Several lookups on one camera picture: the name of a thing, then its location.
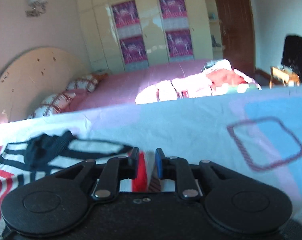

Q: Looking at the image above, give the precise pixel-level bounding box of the striped knit sweater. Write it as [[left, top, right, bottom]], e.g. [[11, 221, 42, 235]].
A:
[[0, 130, 164, 235]]

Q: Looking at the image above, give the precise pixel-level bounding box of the pile of folded clothes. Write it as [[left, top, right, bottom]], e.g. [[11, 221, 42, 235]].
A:
[[135, 59, 261, 105]]

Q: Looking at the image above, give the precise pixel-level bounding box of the pink bed cover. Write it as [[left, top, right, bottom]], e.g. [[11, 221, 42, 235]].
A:
[[63, 59, 209, 113]]

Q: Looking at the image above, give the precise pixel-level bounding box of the far patterned pillow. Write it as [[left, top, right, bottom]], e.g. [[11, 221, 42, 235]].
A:
[[66, 73, 109, 92]]

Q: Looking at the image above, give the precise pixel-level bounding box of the patterned pillow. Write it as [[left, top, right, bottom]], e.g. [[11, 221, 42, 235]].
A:
[[28, 92, 76, 119], [66, 73, 109, 92]]

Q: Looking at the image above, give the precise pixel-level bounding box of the near patterned pillow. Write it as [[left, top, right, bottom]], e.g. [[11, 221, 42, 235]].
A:
[[28, 92, 76, 119]]

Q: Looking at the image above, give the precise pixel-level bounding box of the lower left pink poster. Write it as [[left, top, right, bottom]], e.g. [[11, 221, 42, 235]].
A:
[[120, 35, 149, 72]]

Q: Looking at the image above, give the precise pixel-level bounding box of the pink poster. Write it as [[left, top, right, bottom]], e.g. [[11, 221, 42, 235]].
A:
[[111, 0, 142, 39], [166, 29, 194, 62], [159, 0, 190, 31], [120, 35, 149, 72]]

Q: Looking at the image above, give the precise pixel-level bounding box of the patterned light blue bedsheet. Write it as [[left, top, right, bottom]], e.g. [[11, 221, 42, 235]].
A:
[[0, 83, 302, 233]]

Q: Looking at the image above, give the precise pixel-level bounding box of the lower right pink poster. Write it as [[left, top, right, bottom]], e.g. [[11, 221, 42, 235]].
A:
[[166, 29, 194, 62]]

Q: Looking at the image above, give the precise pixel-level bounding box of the beige round headboard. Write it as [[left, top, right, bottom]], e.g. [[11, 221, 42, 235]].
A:
[[0, 47, 90, 122]]

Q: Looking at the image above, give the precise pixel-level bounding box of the upper left pink poster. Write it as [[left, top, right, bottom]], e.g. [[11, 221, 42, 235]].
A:
[[111, 0, 142, 39]]

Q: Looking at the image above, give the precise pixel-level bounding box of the wooden side table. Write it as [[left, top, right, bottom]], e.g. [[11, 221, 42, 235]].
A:
[[269, 66, 300, 89]]

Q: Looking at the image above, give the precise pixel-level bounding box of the upper right pink poster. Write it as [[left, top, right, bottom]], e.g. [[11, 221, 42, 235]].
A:
[[159, 0, 190, 31]]

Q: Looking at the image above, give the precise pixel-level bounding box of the brown wooden door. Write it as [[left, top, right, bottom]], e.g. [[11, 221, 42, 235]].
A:
[[216, 0, 255, 76]]

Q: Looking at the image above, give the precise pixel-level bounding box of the cream wardrobe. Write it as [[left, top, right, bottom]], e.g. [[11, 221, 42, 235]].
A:
[[76, 0, 224, 74]]

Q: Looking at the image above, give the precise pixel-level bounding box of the wall lamp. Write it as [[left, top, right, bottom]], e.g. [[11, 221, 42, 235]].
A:
[[25, 0, 48, 17]]

